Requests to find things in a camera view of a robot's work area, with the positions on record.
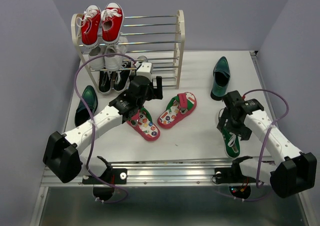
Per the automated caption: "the white sneaker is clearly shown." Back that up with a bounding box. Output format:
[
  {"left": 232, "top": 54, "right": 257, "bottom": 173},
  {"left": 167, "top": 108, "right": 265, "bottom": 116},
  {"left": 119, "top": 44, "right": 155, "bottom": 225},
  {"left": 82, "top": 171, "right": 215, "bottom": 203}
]
[
  {"left": 87, "top": 45, "right": 106, "bottom": 71},
  {"left": 104, "top": 36, "right": 128, "bottom": 72}
]

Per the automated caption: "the red canvas sneaker right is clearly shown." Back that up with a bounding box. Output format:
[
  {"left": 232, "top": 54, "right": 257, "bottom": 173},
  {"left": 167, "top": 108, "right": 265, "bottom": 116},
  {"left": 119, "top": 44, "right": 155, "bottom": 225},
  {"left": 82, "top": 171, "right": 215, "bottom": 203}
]
[{"left": 101, "top": 3, "right": 125, "bottom": 44}]

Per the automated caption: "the dark green loafer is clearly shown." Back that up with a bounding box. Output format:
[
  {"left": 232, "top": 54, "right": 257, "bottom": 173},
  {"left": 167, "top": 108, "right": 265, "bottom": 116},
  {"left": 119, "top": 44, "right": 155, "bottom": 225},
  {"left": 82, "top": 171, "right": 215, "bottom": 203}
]
[
  {"left": 210, "top": 56, "right": 231, "bottom": 101},
  {"left": 74, "top": 85, "right": 99, "bottom": 128}
]

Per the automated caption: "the aluminium mounting rail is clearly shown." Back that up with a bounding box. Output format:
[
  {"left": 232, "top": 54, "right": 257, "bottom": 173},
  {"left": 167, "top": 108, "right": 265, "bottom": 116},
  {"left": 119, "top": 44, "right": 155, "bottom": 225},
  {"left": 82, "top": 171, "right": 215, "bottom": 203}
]
[{"left": 41, "top": 157, "right": 305, "bottom": 188}]

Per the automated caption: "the pink green sandal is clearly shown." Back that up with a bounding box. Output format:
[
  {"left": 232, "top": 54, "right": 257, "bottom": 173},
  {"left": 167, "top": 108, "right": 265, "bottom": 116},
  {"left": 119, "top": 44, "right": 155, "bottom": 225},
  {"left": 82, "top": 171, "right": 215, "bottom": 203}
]
[
  {"left": 157, "top": 92, "right": 197, "bottom": 129},
  {"left": 127, "top": 107, "right": 161, "bottom": 141}
]

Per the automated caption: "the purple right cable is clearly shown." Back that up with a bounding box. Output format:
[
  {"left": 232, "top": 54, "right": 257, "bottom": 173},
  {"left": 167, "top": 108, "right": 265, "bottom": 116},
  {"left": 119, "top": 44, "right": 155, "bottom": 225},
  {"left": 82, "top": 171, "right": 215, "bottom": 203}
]
[{"left": 216, "top": 89, "right": 291, "bottom": 202}]

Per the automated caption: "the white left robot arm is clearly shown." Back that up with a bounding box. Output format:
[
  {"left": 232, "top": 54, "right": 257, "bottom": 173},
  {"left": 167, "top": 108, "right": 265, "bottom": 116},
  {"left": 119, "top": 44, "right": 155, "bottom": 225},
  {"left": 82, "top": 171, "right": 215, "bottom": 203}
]
[{"left": 43, "top": 76, "right": 163, "bottom": 183}]

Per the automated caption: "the green canvas sneaker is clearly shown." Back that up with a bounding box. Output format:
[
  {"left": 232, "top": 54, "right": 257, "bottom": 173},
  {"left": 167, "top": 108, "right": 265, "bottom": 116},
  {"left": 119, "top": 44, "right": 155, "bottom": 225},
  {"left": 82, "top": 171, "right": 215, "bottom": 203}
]
[
  {"left": 137, "top": 56, "right": 147, "bottom": 62},
  {"left": 222, "top": 128, "right": 241, "bottom": 158}
]

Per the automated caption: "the white sneaker right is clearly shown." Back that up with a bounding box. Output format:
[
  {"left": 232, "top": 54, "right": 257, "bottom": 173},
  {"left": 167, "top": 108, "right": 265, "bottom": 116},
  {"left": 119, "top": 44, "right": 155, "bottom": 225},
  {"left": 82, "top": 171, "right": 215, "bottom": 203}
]
[{"left": 104, "top": 36, "right": 128, "bottom": 72}]

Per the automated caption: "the cream metal shoe rack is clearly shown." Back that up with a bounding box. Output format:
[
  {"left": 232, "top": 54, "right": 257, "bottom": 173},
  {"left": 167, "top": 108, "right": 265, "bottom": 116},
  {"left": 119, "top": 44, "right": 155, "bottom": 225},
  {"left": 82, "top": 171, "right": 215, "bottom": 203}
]
[{"left": 70, "top": 10, "right": 185, "bottom": 90}]

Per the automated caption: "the red canvas sneaker left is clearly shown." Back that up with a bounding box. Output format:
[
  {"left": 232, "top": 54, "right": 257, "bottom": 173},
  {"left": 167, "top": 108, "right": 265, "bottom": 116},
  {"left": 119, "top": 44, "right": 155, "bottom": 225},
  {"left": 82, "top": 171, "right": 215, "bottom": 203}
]
[{"left": 76, "top": 5, "right": 101, "bottom": 49}]

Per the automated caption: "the black canvas sneaker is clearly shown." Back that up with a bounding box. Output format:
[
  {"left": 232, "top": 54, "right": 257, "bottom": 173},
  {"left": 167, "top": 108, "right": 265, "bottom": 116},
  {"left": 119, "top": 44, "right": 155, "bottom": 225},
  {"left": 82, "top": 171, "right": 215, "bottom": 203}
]
[
  {"left": 98, "top": 71, "right": 116, "bottom": 95},
  {"left": 113, "top": 61, "right": 132, "bottom": 93}
]

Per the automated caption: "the white sneaker left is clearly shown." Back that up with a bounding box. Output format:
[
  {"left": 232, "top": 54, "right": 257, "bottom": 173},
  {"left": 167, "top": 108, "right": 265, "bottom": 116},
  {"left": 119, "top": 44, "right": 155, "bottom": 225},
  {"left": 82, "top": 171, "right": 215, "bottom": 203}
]
[{"left": 87, "top": 45, "right": 106, "bottom": 71}]

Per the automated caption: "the black canvas sneaker right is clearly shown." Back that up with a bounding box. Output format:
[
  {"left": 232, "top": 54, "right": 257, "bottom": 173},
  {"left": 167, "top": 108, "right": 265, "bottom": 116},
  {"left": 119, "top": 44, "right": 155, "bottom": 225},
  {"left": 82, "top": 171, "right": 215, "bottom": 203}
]
[{"left": 113, "top": 61, "right": 132, "bottom": 93}]

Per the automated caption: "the red canvas sneaker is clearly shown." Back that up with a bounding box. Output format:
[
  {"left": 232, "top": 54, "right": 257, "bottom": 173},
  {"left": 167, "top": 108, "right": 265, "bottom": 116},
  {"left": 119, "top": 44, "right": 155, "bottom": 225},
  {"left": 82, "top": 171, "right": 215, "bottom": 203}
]
[
  {"left": 101, "top": 3, "right": 125, "bottom": 44},
  {"left": 76, "top": 5, "right": 101, "bottom": 49}
]

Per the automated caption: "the black canvas sneaker left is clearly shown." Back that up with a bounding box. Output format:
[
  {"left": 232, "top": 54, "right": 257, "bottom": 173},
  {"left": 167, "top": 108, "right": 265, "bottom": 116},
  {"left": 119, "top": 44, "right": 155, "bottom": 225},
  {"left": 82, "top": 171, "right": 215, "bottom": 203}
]
[{"left": 98, "top": 71, "right": 116, "bottom": 95}]

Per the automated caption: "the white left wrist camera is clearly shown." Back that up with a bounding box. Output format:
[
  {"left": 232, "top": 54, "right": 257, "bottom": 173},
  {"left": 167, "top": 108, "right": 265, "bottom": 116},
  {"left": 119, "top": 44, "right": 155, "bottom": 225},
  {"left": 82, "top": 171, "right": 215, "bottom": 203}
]
[{"left": 136, "top": 62, "right": 153, "bottom": 82}]

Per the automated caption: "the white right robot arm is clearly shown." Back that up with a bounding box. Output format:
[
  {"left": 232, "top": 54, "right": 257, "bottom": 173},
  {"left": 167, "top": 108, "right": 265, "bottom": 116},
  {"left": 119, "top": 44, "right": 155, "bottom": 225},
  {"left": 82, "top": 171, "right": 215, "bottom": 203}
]
[{"left": 211, "top": 91, "right": 317, "bottom": 198}]

